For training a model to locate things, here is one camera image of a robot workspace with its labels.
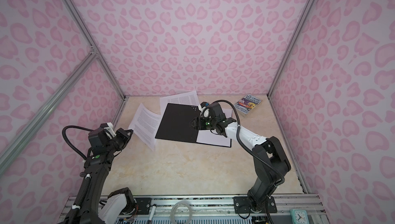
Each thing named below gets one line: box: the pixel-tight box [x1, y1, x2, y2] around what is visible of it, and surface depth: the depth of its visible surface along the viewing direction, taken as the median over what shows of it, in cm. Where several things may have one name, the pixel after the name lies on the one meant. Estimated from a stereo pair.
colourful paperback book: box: [233, 93, 262, 116], surface depth 116 cm
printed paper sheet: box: [159, 90, 201, 118], surface depth 120 cm
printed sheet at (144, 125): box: [128, 103, 162, 152], surface depth 101 cm
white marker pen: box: [148, 203, 157, 222], surface depth 73 cm
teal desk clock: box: [290, 209, 310, 224], surface depth 70 cm
